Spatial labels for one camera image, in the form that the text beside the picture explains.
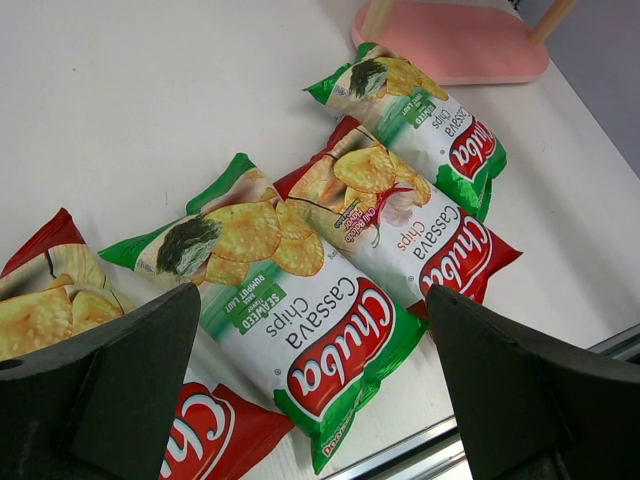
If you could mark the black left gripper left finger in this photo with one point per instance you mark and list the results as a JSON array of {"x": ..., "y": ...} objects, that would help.
[{"x": 99, "y": 405}]

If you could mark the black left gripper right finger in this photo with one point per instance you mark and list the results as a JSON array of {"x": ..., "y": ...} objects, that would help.
[{"x": 530, "y": 406}]

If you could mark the green Chuba chips bag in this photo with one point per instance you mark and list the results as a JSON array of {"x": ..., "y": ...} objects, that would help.
[
  {"x": 419, "y": 121},
  {"x": 311, "y": 331}
]

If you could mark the left red Chuba chips bag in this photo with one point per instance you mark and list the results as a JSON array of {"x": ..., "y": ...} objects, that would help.
[{"x": 54, "y": 289}]

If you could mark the red chuba chips bag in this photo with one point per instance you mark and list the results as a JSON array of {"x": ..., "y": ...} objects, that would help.
[
  {"x": 390, "y": 222},
  {"x": 54, "y": 289}
]

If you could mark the middle red Chuba chips bag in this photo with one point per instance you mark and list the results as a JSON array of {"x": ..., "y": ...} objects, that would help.
[{"x": 390, "y": 222}]

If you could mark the pink three-tier shelf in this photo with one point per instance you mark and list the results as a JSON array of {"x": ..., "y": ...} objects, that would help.
[{"x": 461, "y": 44}]

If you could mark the aluminium mounting rail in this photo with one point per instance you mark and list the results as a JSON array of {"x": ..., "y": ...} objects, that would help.
[{"x": 438, "y": 452}]

